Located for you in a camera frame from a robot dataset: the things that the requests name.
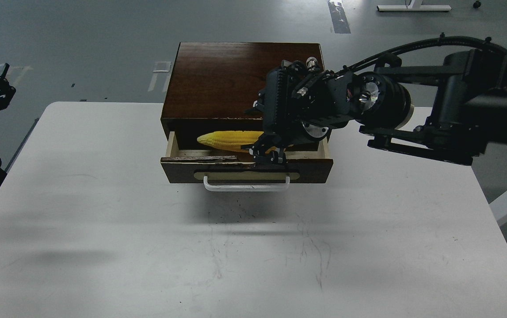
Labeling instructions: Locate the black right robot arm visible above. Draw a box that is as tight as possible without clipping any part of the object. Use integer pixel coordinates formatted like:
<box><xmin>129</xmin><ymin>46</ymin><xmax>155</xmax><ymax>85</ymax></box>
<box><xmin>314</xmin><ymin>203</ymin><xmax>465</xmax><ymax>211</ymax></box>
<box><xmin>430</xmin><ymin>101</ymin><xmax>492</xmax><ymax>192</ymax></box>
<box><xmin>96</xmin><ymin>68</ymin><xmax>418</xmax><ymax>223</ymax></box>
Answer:
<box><xmin>241</xmin><ymin>34</ymin><xmax>507</xmax><ymax>165</ymax></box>

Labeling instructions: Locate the yellow corn cob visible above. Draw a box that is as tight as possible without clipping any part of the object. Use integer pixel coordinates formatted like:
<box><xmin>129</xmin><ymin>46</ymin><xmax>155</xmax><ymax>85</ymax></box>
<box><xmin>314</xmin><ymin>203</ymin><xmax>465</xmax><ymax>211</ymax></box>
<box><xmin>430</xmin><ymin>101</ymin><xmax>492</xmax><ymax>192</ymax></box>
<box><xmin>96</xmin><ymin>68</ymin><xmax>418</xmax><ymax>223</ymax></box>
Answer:
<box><xmin>196</xmin><ymin>130</ymin><xmax>263</xmax><ymax>154</ymax></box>

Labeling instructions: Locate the wooden drawer with white handle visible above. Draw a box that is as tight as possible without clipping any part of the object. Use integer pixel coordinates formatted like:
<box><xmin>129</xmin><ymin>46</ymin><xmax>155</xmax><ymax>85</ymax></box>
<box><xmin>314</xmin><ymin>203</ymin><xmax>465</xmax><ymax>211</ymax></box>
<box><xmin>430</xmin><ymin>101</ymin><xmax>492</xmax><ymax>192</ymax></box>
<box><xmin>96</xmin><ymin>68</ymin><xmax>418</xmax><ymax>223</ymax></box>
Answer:
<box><xmin>160</xmin><ymin>132</ymin><xmax>334</xmax><ymax>184</ymax></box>

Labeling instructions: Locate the dark wooden drawer cabinet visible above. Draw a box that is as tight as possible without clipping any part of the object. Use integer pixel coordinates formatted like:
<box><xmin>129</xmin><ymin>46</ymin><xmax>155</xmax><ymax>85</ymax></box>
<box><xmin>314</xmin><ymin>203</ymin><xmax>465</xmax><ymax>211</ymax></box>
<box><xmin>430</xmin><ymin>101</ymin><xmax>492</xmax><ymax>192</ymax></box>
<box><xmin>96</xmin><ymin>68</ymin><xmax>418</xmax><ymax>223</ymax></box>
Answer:
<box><xmin>160</xmin><ymin>42</ymin><xmax>324</xmax><ymax>149</ymax></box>

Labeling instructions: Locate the white desk leg base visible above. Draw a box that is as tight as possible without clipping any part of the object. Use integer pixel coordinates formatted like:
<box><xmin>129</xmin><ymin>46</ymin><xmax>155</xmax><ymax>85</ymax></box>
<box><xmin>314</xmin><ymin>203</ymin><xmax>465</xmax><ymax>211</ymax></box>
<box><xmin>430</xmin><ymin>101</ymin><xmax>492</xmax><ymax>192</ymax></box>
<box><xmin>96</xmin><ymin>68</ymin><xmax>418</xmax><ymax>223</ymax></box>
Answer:
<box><xmin>376</xmin><ymin>0</ymin><xmax>452</xmax><ymax>12</ymax></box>

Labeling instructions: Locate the grey floor tape strip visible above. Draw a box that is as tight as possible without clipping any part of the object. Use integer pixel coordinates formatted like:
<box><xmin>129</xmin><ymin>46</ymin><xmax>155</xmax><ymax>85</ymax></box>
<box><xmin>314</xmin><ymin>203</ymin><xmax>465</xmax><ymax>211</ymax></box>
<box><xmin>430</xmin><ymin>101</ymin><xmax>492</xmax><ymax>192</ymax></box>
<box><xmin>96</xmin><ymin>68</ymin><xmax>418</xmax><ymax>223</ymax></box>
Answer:
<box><xmin>327</xmin><ymin>0</ymin><xmax>351</xmax><ymax>34</ymax></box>

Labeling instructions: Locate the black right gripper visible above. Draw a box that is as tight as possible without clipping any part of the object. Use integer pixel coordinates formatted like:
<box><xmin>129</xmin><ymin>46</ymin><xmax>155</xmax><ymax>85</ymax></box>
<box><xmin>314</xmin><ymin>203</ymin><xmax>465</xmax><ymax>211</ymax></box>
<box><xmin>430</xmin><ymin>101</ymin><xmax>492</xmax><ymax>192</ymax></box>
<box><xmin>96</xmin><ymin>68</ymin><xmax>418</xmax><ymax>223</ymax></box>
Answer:
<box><xmin>240</xmin><ymin>57</ymin><xmax>355</xmax><ymax>166</ymax></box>

